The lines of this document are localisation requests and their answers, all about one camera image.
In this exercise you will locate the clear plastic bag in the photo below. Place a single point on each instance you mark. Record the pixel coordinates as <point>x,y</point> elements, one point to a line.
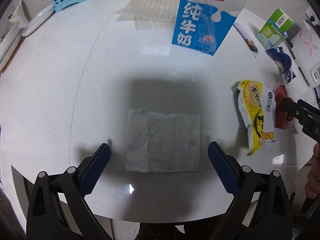
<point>158,142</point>

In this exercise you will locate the white flowered rice cooker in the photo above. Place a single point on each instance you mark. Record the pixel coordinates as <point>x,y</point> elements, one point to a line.
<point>305,48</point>

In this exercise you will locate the blue white milk carton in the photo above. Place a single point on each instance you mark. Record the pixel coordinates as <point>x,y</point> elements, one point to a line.
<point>202,25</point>

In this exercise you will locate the white striped plate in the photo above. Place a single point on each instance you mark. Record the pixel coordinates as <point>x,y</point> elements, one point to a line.
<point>38,20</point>

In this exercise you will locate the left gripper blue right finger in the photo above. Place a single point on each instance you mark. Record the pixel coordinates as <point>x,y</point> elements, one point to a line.
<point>226,167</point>

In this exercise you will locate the yellow snack wrapper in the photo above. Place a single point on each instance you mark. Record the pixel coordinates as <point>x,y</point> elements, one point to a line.
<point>257,106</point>

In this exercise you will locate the blue snack bag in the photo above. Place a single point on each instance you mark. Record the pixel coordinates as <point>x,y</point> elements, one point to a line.
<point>283,62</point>

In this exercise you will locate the green white box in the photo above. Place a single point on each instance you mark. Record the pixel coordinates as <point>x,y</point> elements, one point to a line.
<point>274,31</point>

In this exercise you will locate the purple coffee stick sachet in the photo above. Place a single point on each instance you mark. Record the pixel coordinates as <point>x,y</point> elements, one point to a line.
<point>246,37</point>

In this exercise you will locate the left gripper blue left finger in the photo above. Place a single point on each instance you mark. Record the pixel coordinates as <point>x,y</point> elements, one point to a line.
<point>91,168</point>

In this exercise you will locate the right wall socket panel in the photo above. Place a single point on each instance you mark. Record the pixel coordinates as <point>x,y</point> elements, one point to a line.
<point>312,16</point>

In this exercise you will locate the clear bubble wrap sheet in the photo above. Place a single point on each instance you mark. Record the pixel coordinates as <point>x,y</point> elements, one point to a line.
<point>150,14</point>

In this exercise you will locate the person's right hand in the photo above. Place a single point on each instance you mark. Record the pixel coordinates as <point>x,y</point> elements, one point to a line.
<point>312,187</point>

